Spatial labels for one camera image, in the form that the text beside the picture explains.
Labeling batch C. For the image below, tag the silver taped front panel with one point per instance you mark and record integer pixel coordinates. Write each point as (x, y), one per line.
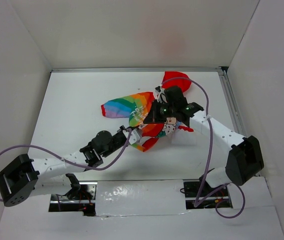
(139, 198)

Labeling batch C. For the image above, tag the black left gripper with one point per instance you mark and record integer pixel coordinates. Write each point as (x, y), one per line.
(121, 128)

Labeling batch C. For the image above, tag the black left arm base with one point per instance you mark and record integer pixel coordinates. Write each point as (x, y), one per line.
(80, 197)

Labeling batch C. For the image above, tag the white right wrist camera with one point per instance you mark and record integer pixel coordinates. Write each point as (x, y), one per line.
(159, 94)

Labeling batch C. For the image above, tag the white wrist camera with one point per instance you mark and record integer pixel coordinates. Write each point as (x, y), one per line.
(134, 136)
(159, 94)

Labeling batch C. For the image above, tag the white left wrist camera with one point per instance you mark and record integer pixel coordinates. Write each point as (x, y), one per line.
(134, 136)

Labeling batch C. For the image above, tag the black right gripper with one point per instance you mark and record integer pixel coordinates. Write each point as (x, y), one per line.
(154, 116)

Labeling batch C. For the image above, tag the rainbow white red kids jacket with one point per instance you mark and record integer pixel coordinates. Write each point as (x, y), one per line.
(135, 107)

